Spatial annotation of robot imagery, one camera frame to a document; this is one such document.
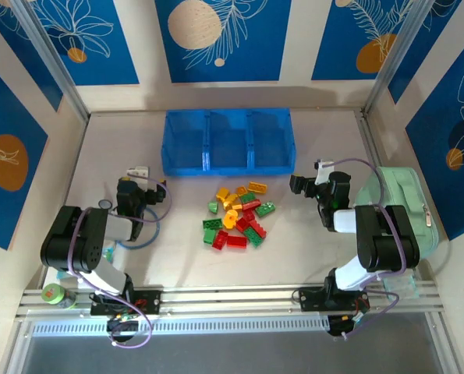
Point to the rounded yellow-green lego piece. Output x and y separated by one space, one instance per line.
213 207

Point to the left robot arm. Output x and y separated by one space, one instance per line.
71 241

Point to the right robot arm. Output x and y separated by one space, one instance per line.
387 237

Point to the long yellow lego brick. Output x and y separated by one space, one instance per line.
257 188

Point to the long red lego brick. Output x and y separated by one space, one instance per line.
252 205
236 241

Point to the small yellow lego brick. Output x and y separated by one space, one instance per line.
242 190

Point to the blue three-compartment bin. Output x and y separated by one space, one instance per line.
185 140

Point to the small red lego brick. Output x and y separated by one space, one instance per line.
249 215
242 224

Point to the teal plastic packet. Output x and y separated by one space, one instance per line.
108 255

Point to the mint green zipper case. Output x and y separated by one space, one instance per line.
407 195

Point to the clear plastic bag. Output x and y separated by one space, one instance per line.
403 286

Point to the green tape roll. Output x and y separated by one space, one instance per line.
54 294

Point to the grey metal sheet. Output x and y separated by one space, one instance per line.
231 354

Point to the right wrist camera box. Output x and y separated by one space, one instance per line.
325 169

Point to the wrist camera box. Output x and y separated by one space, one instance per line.
138 172
325 169

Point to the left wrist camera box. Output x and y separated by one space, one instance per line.
138 172

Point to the blue leaf-print wall panel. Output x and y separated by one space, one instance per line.
5 117
21 66
430 156
430 58
333 46
110 58
255 46

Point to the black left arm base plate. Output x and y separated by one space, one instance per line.
149 302

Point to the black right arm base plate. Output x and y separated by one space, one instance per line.
311 300

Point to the aluminium mounting rail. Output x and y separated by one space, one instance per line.
231 296

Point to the black controller bracket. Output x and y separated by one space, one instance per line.
118 327
337 325

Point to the aluminium frame post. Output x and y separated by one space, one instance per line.
57 66
394 58

